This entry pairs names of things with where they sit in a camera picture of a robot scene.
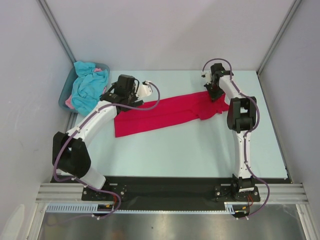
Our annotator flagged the cyan t shirt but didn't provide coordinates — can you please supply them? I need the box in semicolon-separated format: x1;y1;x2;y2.
71;60;112;117

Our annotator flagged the grey plastic bin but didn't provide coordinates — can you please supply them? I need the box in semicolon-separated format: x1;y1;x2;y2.
58;61;110;116

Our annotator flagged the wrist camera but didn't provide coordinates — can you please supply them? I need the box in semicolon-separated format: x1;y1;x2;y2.
201;71;212;83
135;81;153;99

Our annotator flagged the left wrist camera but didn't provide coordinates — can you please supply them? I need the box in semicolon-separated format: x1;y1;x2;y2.
135;81;153;99

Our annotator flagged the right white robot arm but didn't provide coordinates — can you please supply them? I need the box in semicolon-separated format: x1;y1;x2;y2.
201;63;259;201

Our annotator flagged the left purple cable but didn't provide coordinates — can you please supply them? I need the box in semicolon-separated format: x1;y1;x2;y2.
47;81;162;227

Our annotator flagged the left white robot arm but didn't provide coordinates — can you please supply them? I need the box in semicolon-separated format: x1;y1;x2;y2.
52;74;153;200

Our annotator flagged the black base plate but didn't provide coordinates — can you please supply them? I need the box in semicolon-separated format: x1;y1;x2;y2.
49;176;293;212

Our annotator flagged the red t shirt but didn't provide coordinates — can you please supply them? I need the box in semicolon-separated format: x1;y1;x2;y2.
114;91;229;138

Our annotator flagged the aluminium frame rail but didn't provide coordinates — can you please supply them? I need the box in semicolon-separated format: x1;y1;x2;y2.
35;183;309;205

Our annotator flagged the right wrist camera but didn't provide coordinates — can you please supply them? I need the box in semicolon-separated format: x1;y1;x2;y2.
201;71;212;83

